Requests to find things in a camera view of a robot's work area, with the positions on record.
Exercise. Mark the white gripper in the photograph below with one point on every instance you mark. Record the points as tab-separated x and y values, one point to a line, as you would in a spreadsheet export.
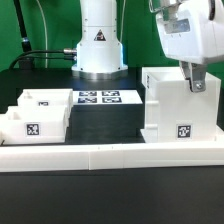
192	32

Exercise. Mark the white drawer cabinet frame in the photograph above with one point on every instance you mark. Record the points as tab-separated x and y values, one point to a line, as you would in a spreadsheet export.
173	113

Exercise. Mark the white drawer box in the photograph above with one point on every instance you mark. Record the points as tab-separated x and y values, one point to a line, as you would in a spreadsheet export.
47	97
33	125

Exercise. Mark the white front drawer box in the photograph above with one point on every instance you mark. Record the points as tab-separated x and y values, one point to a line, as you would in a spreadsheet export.
33	125

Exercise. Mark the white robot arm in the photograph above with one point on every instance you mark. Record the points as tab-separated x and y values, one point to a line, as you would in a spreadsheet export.
99	51

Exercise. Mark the white marker sheet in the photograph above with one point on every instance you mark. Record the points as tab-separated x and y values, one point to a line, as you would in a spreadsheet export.
106	97

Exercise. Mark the black pole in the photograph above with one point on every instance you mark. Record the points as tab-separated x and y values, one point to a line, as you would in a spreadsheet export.
26	46

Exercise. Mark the white boundary fence rail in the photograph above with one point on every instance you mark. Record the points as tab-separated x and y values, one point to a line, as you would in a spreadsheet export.
112	156

